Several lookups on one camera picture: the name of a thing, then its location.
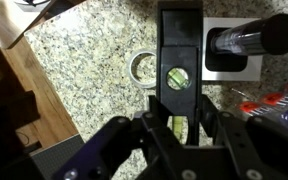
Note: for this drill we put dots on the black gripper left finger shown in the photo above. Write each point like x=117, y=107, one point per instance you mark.
x=124, y=146

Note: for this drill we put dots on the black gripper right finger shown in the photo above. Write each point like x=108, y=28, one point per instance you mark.
x=260, y=150

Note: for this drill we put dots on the dark bottle with black cap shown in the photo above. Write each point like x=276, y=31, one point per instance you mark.
x=277, y=33

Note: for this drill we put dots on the pack of water bottles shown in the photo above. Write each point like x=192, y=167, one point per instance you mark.
x=284, y=100

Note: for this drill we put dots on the white tape roll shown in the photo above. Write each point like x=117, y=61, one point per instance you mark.
x=143, y=84

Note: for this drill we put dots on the grey textured panel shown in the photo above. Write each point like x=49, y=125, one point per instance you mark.
x=59, y=156

